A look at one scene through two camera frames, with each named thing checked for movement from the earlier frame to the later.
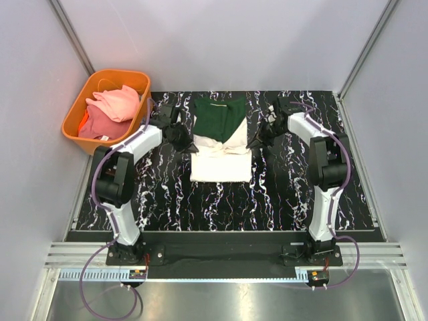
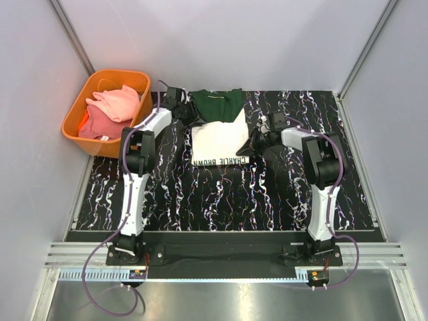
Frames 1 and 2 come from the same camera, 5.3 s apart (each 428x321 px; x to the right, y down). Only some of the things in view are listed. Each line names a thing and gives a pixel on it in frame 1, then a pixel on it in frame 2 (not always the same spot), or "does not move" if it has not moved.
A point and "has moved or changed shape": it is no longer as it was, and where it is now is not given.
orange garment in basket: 83,121 does not move
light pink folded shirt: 120,104 does not move
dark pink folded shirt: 97,124 does not move
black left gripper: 187,140 -> 193,115
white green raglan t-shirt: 220,135 has moved or changed shape
